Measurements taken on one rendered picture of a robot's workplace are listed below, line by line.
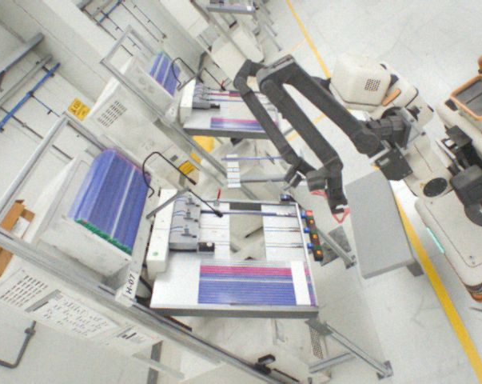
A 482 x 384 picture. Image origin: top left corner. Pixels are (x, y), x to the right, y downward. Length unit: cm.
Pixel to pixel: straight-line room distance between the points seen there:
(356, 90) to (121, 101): 174
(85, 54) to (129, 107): 214
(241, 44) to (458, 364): 519
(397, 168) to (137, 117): 179
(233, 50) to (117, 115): 372
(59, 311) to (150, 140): 147
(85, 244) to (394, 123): 119
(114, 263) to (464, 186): 143
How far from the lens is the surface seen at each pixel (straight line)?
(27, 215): 187
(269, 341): 188
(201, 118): 281
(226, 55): 619
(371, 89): 135
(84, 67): 478
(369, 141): 125
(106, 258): 155
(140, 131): 273
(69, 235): 150
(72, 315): 173
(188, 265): 173
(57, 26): 472
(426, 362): 219
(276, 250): 183
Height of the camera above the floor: 200
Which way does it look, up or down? 31 degrees down
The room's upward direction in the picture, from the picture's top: 48 degrees counter-clockwise
